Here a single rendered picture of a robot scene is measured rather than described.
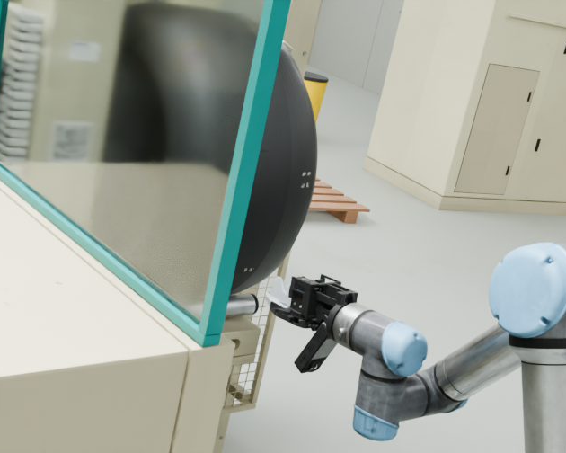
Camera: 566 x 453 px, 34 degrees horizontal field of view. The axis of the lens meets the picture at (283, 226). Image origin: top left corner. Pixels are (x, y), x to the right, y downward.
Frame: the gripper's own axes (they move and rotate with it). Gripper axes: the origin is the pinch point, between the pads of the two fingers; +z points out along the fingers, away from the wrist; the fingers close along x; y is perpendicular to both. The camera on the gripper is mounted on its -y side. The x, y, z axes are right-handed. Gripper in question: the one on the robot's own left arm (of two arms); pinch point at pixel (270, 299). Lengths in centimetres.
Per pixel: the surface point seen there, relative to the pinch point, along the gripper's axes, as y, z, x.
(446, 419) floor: -90, 87, -172
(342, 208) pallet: -55, 291, -299
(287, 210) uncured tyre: 16.1, 1.8, -2.6
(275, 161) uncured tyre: 25.2, 1.6, 2.0
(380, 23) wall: 75, 733, -748
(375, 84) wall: 0, 722, -745
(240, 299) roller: -6.5, 18.4, -7.6
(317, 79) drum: 13, 463, -415
